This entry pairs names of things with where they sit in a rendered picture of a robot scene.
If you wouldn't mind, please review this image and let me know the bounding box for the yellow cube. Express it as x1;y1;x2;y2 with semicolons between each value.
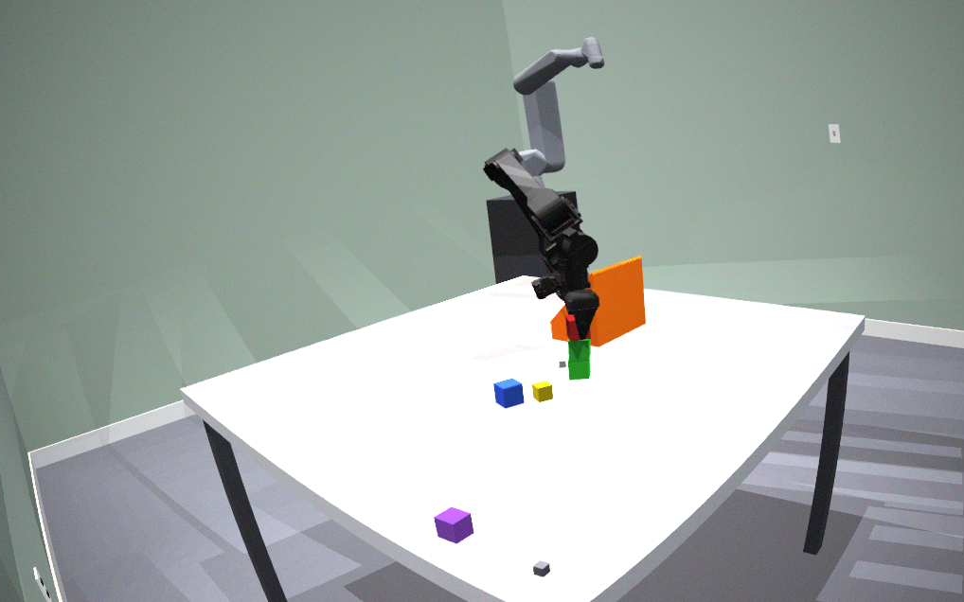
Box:
532;381;553;402

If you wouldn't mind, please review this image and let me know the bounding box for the purple cube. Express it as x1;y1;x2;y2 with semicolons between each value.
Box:
434;507;474;544

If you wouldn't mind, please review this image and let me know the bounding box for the green block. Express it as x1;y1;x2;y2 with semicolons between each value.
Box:
567;339;591;362
568;358;591;381

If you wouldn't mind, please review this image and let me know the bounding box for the blue block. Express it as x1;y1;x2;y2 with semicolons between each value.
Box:
493;378;525;409

